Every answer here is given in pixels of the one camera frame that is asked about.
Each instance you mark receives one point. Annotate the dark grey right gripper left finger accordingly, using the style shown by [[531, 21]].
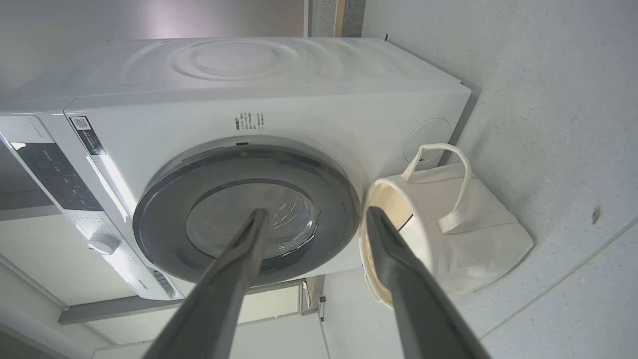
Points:
[[219, 299]]

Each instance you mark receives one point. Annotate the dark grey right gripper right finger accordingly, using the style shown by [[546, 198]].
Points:
[[413, 299]]

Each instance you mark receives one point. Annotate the round glass washer door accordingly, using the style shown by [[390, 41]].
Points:
[[164, 219]]

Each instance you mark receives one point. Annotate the cream canvas laundry basket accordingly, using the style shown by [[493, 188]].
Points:
[[478, 234]]

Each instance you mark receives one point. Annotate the white plastic control knob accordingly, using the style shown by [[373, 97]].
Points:
[[103, 244]]

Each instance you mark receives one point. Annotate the white front-load washing machine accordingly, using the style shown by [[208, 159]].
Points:
[[309, 99]]

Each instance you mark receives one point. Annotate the small printed text label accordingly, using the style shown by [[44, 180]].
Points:
[[248, 121]]

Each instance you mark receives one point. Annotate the QR code sticker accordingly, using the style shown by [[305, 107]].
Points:
[[87, 134]]

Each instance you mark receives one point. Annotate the wooden floor trim strip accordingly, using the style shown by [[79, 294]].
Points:
[[339, 17]]

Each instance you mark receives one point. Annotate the grey metal frame bar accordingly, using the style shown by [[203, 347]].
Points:
[[99, 309]]

